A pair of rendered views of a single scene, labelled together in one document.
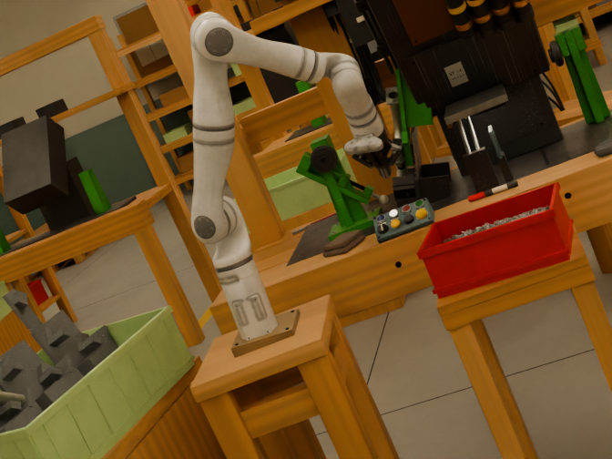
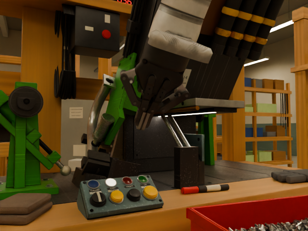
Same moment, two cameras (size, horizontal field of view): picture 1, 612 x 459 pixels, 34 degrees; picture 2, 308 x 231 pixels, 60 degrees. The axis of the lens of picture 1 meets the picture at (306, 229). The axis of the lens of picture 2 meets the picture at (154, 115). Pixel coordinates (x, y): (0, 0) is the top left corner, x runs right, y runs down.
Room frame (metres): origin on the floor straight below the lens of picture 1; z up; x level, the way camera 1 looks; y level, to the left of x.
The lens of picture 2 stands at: (2.04, 0.07, 1.06)
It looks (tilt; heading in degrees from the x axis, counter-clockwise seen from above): 3 degrees up; 318
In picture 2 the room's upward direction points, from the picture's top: straight up
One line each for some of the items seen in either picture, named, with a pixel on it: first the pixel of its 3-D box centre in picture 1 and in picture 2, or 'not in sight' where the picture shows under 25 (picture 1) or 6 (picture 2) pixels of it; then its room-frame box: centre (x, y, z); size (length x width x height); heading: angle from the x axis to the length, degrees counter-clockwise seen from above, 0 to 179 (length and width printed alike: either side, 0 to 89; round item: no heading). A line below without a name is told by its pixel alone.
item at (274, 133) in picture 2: not in sight; (247, 124); (5.34, -5.89, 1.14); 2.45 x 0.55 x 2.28; 74
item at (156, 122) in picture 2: (489, 98); (151, 124); (2.84, -0.63, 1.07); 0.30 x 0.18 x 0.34; 76
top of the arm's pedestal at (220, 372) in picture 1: (266, 345); not in sight; (2.27, 0.19, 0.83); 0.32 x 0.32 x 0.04; 80
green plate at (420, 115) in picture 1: (413, 100); (129, 90); (2.69, -0.41, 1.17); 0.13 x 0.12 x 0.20; 76
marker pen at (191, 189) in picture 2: (493, 191); (205, 188); (2.46, -0.47, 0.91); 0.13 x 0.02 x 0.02; 68
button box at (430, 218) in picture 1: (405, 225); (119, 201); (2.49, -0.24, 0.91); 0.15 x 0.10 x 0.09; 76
